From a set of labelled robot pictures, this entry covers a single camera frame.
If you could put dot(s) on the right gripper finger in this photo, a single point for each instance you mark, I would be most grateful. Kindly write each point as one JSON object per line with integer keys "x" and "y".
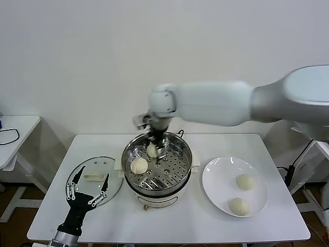
{"x": 162, "y": 154}
{"x": 150, "y": 139}

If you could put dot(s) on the small blue object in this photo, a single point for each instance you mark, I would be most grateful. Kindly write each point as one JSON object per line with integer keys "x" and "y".
{"x": 0, "y": 122}

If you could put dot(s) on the round glass pot lid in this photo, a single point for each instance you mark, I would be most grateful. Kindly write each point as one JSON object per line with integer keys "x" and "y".
{"x": 87, "y": 187}

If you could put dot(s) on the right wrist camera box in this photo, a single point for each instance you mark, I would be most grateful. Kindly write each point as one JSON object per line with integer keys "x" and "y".
{"x": 141, "y": 121}

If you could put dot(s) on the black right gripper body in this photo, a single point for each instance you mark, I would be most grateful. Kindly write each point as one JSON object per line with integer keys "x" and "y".
{"x": 158, "y": 136}

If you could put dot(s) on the perforated steel steamer basket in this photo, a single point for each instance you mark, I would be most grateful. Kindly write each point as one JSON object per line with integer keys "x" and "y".
{"x": 174, "y": 167}

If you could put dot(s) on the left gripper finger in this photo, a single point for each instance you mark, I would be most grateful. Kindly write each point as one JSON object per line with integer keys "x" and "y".
{"x": 99, "y": 198}
{"x": 70, "y": 191}

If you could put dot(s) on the brown cooker knob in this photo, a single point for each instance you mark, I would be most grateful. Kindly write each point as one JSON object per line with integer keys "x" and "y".
{"x": 146, "y": 208}

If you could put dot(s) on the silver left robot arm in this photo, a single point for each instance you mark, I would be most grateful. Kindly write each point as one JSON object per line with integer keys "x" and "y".
{"x": 65, "y": 238}

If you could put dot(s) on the white laptop desk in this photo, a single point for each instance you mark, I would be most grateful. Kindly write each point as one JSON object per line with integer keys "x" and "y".
{"x": 323, "y": 150}

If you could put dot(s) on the white oval plate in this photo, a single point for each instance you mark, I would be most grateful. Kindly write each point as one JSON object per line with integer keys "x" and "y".
{"x": 221, "y": 180}

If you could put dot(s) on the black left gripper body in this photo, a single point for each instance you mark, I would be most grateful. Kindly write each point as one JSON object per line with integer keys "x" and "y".
{"x": 77, "y": 205}

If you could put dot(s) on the white electric cooker base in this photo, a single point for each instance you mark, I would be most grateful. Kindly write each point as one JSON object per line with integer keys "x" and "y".
{"x": 156, "y": 200}

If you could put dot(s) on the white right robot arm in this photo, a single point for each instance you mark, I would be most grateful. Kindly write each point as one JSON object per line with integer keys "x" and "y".
{"x": 213, "y": 103}

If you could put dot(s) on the white side table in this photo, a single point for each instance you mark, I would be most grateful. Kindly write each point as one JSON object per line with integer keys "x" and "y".
{"x": 23, "y": 133}

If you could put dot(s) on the white steamed baozi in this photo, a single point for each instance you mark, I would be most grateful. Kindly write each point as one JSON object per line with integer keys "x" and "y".
{"x": 138, "y": 165}
{"x": 152, "y": 151}
{"x": 239, "y": 206}
{"x": 245, "y": 182}

